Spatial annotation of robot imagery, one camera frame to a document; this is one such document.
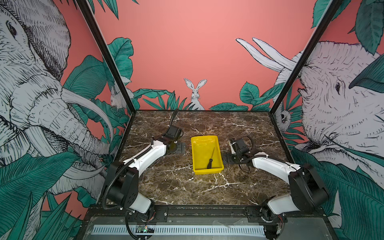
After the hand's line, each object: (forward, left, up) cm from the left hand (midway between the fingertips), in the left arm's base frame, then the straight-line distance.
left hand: (176, 145), depth 88 cm
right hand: (-6, -31, -5) cm, 31 cm away
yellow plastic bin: (+3, -18, -9) cm, 20 cm away
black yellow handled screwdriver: (-9, -20, -9) cm, 24 cm away
